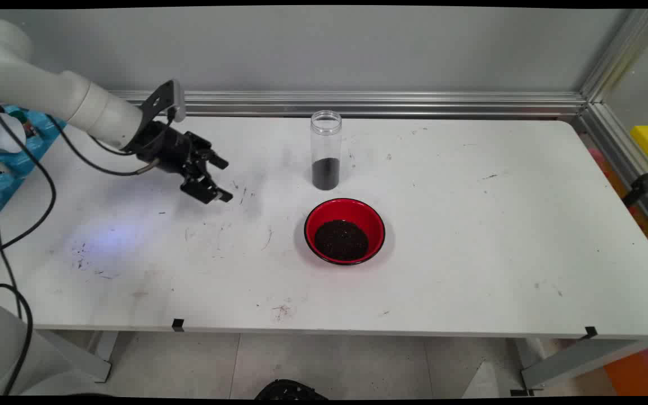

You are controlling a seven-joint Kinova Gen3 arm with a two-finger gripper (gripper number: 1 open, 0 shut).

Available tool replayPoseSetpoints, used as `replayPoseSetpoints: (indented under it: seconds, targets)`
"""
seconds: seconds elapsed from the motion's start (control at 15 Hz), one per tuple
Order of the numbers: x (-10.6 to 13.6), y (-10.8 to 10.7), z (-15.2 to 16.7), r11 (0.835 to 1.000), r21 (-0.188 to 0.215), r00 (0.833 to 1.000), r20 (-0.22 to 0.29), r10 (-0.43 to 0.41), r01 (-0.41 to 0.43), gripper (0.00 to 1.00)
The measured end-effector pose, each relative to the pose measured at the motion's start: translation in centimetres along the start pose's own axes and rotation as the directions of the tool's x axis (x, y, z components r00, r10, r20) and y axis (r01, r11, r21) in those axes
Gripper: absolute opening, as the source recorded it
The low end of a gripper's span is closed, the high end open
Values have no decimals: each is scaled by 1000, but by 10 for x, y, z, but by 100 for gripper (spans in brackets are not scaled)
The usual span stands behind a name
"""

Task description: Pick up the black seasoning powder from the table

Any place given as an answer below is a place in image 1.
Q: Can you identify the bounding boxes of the orange object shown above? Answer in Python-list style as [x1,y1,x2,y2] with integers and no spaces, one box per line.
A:
[602,340,648,395]

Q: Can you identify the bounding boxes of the blue printed packaging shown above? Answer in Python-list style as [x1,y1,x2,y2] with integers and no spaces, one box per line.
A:
[0,105,67,232]

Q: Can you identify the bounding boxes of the black cable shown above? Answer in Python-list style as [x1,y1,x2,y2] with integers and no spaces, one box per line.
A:
[0,104,35,395]
[0,101,161,265]

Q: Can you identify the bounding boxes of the short aluminium frame rail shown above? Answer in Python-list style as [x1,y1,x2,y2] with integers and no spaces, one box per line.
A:
[578,101,648,248]

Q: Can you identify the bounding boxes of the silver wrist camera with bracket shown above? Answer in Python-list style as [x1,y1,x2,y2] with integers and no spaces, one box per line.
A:
[140,79,186,123]

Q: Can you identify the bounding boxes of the red bowl with black rim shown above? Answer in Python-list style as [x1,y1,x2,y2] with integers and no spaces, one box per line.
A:
[303,197,386,266]

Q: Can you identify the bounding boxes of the black seeds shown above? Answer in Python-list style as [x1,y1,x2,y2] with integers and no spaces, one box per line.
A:
[314,219,370,261]
[312,157,340,191]

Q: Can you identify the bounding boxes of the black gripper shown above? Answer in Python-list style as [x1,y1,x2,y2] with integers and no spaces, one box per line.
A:
[126,120,234,205]

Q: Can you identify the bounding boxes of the clear plastic jar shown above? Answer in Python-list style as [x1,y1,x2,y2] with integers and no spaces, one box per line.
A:
[310,110,343,191]

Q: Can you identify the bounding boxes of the black object on floor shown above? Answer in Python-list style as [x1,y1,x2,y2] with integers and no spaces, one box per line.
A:
[254,379,330,401]

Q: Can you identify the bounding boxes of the black seeds in bowl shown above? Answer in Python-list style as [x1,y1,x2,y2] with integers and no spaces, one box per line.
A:
[314,219,370,261]

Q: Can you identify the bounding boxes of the long aluminium frame rail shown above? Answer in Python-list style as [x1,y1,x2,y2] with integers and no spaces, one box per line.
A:
[107,90,587,120]

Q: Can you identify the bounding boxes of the grey metal table leg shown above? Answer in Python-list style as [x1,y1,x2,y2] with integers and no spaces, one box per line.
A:
[518,336,648,394]
[37,331,119,384]

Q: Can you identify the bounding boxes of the aluminium frame post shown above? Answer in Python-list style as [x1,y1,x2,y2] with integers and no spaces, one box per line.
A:
[580,8,648,105]

